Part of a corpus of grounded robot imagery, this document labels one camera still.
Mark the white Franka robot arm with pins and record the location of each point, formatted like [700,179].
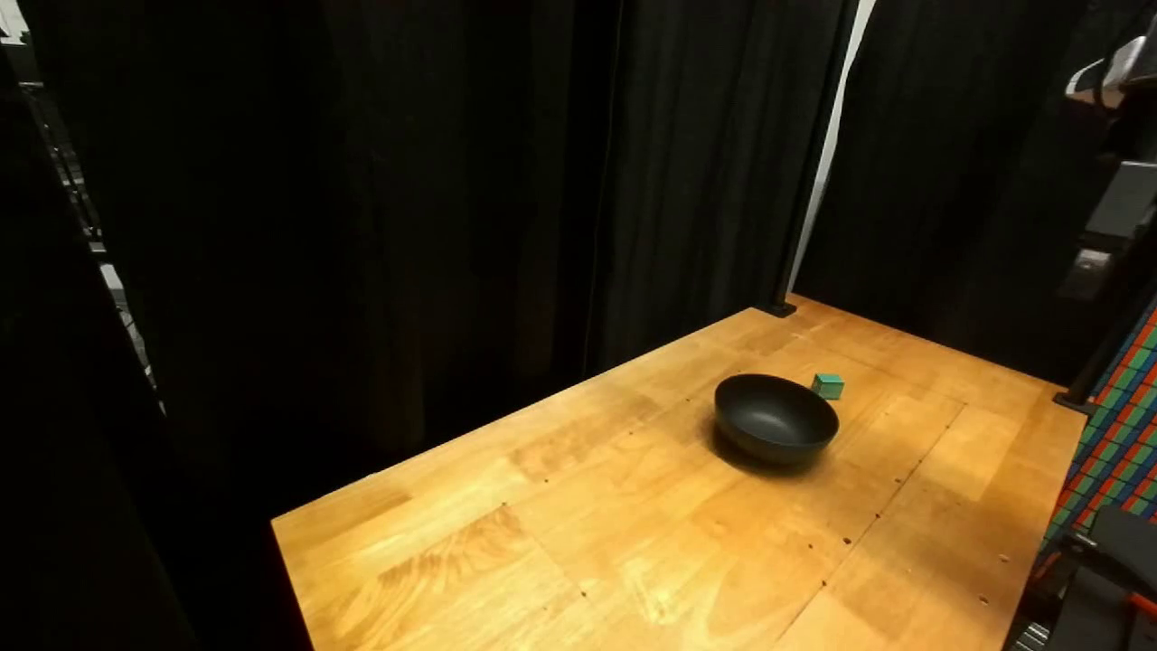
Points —
[1117,74]

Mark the black curtain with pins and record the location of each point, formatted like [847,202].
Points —
[422,193]

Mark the black round bowl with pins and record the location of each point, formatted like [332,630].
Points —
[775,418]

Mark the black equipment with red part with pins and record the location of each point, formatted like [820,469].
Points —
[1105,589]

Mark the white vertical strip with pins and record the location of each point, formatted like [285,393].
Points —
[826,145]

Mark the grey box with white tag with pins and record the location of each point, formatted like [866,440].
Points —
[1114,212]

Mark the small green cube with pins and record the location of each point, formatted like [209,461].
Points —
[831,384]

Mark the dark frame with white marks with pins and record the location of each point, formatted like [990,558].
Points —
[85,219]

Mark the colourful checkered board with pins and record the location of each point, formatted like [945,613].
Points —
[1114,434]

